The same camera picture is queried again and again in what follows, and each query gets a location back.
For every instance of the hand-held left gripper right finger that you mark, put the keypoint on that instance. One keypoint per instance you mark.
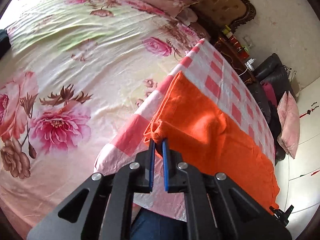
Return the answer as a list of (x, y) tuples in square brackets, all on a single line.
[(165, 165)]

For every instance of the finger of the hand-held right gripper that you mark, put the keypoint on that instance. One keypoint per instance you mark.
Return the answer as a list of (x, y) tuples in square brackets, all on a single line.
[(281, 216)]

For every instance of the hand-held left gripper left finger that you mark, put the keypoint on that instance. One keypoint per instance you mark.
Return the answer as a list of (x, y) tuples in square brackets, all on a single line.
[(151, 165)]

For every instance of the orange pants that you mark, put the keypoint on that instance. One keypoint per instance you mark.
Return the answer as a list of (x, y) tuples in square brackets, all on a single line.
[(205, 130)]

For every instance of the person's leg in jeans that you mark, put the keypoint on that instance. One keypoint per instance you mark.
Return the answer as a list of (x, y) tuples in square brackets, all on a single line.
[(155, 227)]

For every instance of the pale pink pillow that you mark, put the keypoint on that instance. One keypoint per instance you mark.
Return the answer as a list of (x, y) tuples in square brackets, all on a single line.
[(294, 125), (283, 125)]

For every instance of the pink checked sheet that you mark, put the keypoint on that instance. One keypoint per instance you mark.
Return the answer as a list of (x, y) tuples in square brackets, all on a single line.
[(220, 72)]

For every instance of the magenta cushion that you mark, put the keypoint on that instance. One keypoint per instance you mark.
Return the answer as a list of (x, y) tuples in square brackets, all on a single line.
[(270, 92)]

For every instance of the dark wooden nightstand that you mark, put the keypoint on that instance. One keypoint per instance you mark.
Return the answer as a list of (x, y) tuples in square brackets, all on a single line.
[(230, 52)]

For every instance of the white charger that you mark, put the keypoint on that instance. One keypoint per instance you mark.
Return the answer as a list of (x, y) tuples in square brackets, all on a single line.
[(251, 64)]

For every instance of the floral bed sheet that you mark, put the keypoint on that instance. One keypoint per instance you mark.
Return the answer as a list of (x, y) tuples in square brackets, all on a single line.
[(75, 55)]

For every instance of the red box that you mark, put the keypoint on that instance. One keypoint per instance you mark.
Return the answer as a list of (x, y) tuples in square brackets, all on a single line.
[(233, 39)]

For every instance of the black leather sofa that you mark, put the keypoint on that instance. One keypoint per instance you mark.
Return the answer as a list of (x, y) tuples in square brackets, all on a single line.
[(275, 72)]

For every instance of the yellow green box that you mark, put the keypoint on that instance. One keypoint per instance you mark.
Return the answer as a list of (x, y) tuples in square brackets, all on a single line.
[(226, 29)]

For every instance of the tufted carved headboard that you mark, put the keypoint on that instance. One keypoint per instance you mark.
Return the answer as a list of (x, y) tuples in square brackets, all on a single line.
[(225, 5)]

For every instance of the dark cloth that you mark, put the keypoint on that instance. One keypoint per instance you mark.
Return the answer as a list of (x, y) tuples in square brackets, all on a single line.
[(4, 41)]

